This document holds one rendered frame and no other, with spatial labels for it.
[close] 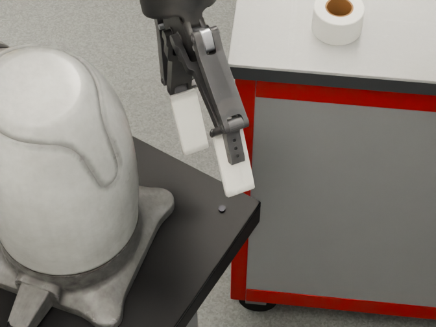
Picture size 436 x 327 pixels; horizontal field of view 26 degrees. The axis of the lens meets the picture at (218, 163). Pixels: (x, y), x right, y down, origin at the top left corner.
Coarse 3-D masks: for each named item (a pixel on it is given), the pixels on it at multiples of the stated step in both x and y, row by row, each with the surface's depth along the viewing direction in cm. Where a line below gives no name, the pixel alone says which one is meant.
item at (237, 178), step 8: (216, 136) 90; (216, 144) 90; (216, 152) 91; (224, 152) 90; (224, 160) 91; (248, 160) 92; (224, 168) 91; (232, 168) 91; (240, 168) 92; (248, 168) 92; (224, 176) 91; (232, 176) 92; (240, 176) 92; (248, 176) 92; (224, 184) 92; (232, 184) 92; (240, 184) 92; (248, 184) 92; (224, 192) 92; (232, 192) 92; (240, 192) 92
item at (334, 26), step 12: (324, 0) 130; (336, 0) 131; (348, 0) 130; (360, 0) 130; (324, 12) 129; (336, 12) 133; (348, 12) 131; (360, 12) 129; (312, 24) 132; (324, 24) 128; (336, 24) 127; (348, 24) 127; (360, 24) 129; (324, 36) 130; (336, 36) 129; (348, 36) 129
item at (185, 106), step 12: (180, 96) 102; (192, 96) 102; (180, 108) 102; (192, 108) 103; (180, 120) 103; (192, 120) 103; (180, 132) 103; (192, 132) 104; (204, 132) 104; (180, 144) 104; (192, 144) 104; (204, 144) 105
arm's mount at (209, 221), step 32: (160, 160) 113; (192, 192) 110; (192, 224) 108; (224, 224) 108; (256, 224) 112; (160, 256) 105; (192, 256) 105; (224, 256) 106; (160, 288) 103; (192, 288) 103; (0, 320) 101; (64, 320) 101; (128, 320) 101; (160, 320) 101
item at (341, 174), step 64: (256, 0) 136; (384, 0) 136; (256, 64) 128; (320, 64) 128; (384, 64) 128; (256, 128) 141; (320, 128) 139; (384, 128) 137; (256, 192) 153; (320, 192) 152; (384, 192) 150; (256, 256) 169; (320, 256) 167; (384, 256) 164
